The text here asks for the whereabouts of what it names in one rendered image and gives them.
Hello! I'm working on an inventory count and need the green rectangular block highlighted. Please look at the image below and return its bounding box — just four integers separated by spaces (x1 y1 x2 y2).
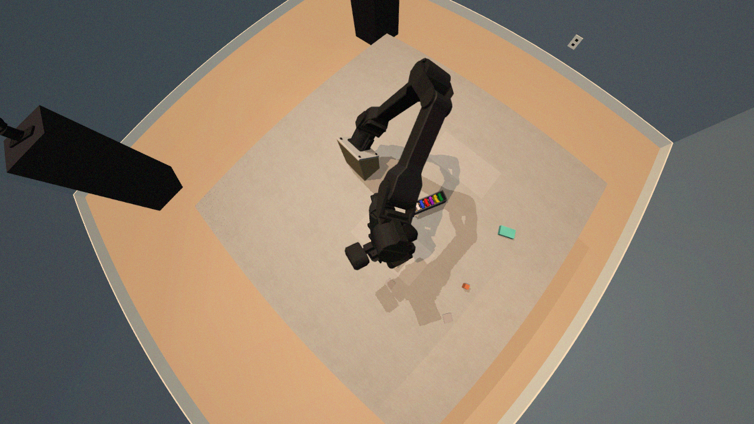
497 226 516 239

